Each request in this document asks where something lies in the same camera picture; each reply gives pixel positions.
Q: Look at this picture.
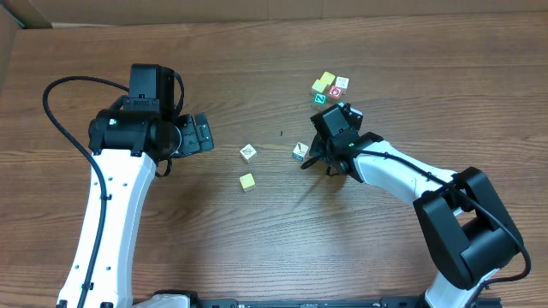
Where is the white feather picture block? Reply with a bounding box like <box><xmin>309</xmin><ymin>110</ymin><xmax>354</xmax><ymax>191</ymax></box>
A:
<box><xmin>292</xmin><ymin>142</ymin><xmax>309</xmax><ymax>162</ymax></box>

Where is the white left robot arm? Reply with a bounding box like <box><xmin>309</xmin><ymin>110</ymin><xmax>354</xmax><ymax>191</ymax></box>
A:
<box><xmin>57</xmin><ymin>64</ymin><xmax>214</xmax><ymax>307</ymax></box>

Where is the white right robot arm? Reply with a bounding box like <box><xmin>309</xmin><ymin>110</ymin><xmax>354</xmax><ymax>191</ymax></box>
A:
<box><xmin>301</xmin><ymin>103</ymin><xmax>532</xmax><ymax>307</ymax></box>

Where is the green Z letter block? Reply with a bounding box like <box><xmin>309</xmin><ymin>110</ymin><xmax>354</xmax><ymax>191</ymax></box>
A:
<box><xmin>313</xmin><ymin>93</ymin><xmax>326</xmax><ymax>106</ymax></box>

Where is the red letter block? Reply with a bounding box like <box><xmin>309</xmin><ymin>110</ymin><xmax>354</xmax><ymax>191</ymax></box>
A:
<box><xmin>327</xmin><ymin>86</ymin><xmax>343</xmax><ymax>104</ymax></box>

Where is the yellow block near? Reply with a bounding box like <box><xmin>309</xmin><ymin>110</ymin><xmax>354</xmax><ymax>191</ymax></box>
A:
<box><xmin>311</xmin><ymin>80</ymin><xmax>328</xmax><ymax>95</ymax></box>

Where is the plain white wooden block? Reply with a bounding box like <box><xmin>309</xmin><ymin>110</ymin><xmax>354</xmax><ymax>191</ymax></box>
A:
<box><xmin>334</xmin><ymin>76</ymin><xmax>349</xmax><ymax>95</ymax></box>

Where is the white leaf picture block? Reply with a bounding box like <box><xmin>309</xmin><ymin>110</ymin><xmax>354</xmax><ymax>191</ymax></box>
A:
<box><xmin>240</xmin><ymin>144</ymin><xmax>258</xmax><ymax>163</ymax></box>

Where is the yellow block far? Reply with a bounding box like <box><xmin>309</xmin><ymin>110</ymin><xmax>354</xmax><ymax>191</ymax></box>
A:
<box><xmin>320</xmin><ymin>71</ymin><xmax>336</xmax><ymax>86</ymax></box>

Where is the yellow lone block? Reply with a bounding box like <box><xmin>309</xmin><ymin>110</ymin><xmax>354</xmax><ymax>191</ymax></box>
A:
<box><xmin>239</xmin><ymin>173</ymin><xmax>256</xmax><ymax>192</ymax></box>

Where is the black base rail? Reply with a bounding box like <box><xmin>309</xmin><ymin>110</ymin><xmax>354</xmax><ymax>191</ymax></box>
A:
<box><xmin>133</xmin><ymin>289</ymin><xmax>429</xmax><ymax>308</ymax></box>

